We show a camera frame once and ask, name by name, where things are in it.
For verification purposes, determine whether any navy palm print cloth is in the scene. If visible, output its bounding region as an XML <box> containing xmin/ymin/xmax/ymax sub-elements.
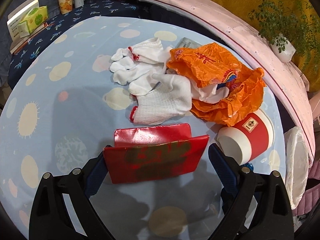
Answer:
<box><xmin>7</xmin><ymin>0</ymin><xmax>150</xmax><ymax>88</ymax></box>

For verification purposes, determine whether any red and white paper cup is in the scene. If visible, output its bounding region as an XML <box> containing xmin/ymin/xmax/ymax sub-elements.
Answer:
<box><xmin>216</xmin><ymin>109</ymin><xmax>275</xmax><ymax>166</ymax></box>

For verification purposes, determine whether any light blue dotted tablecloth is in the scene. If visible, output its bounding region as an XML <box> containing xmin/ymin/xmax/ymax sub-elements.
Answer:
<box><xmin>0</xmin><ymin>15</ymin><xmax>300</xmax><ymax>240</ymax></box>

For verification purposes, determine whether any green tissue box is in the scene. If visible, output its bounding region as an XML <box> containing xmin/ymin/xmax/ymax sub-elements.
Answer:
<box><xmin>19</xmin><ymin>6</ymin><xmax>48</xmax><ymax>37</ymax></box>

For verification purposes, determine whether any white plant pot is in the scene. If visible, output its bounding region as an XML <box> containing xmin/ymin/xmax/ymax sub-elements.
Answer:
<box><xmin>271</xmin><ymin>36</ymin><xmax>296</xmax><ymax>62</ymax></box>

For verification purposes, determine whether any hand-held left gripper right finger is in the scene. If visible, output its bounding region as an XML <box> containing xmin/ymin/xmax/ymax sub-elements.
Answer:
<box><xmin>208</xmin><ymin>144</ymin><xmax>294</xmax><ymax>240</ymax></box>

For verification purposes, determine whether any red paper packet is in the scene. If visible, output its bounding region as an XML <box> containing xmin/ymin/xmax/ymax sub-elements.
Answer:
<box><xmin>103</xmin><ymin>123</ymin><xmax>210</xmax><ymax>184</ymax></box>

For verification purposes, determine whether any green leafy plant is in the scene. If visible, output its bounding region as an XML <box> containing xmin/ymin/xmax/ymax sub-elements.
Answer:
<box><xmin>244</xmin><ymin>0</ymin><xmax>313</xmax><ymax>53</ymax></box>

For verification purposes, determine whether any white knit glove red cuff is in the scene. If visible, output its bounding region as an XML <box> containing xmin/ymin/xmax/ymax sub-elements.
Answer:
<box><xmin>129</xmin><ymin>74</ymin><xmax>192</xmax><ymax>125</ymax></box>
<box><xmin>109</xmin><ymin>37</ymin><xmax>175</xmax><ymax>85</ymax></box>

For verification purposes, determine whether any grey drawstring pouch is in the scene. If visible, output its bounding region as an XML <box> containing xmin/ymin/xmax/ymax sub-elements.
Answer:
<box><xmin>175</xmin><ymin>37</ymin><xmax>200</xmax><ymax>49</ymax></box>

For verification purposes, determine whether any pink quilted cloth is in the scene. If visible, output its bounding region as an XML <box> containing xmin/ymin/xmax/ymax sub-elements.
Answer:
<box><xmin>297</xmin><ymin>160</ymin><xmax>320</xmax><ymax>215</ymax></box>

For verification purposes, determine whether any orange plastic bag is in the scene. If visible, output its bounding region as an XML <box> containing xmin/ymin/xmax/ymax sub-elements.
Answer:
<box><xmin>166</xmin><ymin>42</ymin><xmax>267</xmax><ymax>127</ymax></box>

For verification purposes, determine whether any bin with white plastic liner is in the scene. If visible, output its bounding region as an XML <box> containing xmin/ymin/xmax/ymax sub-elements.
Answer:
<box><xmin>284</xmin><ymin>126</ymin><xmax>313</xmax><ymax>209</ymax></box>

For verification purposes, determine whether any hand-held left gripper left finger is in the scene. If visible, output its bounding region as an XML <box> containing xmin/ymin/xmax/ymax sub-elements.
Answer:
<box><xmin>29</xmin><ymin>145</ymin><xmax>118</xmax><ymax>240</ymax></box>

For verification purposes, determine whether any cream cup with orange print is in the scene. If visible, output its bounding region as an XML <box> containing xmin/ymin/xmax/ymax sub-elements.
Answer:
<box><xmin>57</xmin><ymin>0</ymin><xmax>73</xmax><ymax>15</ymax></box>

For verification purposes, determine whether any brown book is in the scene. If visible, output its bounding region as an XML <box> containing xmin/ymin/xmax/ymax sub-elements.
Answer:
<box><xmin>10</xmin><ymin>22</ymin><xmax>49</xmax><ymax>55</ymax></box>

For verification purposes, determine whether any pink cloth covered ledge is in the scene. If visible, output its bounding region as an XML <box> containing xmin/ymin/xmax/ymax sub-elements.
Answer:
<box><xmin>105</xmin><ymin>0</ymin><xmax>317</xmax><ymax>155</ymax></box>

